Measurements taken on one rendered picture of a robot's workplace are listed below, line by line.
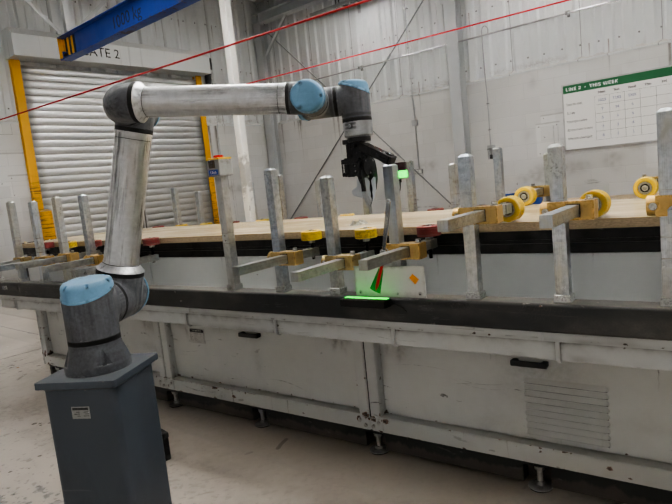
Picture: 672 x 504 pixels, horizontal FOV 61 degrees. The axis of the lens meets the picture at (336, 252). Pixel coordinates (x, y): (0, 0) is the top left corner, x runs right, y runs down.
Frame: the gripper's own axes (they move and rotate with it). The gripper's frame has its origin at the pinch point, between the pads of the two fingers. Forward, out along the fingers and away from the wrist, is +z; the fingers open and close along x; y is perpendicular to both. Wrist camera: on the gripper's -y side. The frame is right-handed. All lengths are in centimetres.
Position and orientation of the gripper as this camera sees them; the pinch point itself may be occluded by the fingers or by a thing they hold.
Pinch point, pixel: (371, 202)
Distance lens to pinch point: 175.8
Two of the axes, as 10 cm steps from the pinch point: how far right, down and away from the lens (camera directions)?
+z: 1.0, 9.9, 1.2
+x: -5.8, 1.6, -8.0
